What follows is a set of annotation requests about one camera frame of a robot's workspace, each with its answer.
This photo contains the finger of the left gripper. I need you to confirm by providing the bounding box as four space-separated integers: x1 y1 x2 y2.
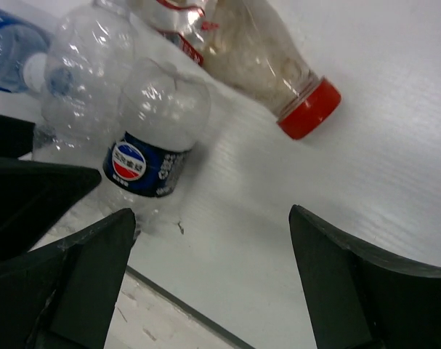
0 111 103 261

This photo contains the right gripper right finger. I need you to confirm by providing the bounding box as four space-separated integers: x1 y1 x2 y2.
289 205 441 348

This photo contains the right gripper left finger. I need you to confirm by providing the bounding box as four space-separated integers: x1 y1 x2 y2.
0 209 135 348

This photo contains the small pepsi bottle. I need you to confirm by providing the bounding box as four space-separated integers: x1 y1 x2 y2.
97 58 211 234

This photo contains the clear unlabeled bottle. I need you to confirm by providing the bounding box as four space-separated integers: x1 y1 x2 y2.
32 1 137 167

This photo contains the blue label water bottle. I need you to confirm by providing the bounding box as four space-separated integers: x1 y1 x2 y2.
0 9 51 95

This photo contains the red cap bottle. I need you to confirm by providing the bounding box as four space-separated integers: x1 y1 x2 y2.
129 1 341 140

